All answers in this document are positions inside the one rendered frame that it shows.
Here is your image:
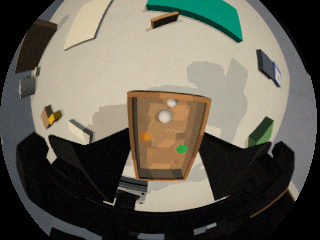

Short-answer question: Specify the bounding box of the wooden ball-in-hole puzzle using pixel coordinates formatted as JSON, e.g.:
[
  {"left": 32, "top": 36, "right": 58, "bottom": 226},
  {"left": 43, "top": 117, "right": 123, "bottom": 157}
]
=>
[{"left": 127, "top": 90, "right": 212, "bottom": 181}]

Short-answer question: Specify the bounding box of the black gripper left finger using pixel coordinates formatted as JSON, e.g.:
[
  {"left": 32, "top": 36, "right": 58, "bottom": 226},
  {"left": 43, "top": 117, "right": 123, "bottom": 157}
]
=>
[{"left": 48, "top": 127, "right": 131, "bottom": 204}]

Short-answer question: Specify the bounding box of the beige mug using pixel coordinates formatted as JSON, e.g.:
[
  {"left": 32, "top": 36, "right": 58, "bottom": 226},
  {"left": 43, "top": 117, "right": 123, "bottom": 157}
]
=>
[{"left": 19, "top": 76, "right": 36, "bottom": 99}]

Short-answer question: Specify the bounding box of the small yellow block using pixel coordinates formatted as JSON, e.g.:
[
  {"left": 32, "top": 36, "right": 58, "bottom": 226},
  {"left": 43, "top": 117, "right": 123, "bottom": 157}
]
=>
[{"left": 48, "top": 110, "right": 62, "bottom": 125}]

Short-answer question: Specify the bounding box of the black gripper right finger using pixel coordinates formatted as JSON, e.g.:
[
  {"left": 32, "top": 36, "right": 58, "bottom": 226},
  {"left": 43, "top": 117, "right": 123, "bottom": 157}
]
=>
[{"left": 198, "top": 132, "right": 272, "bottom": 201}]

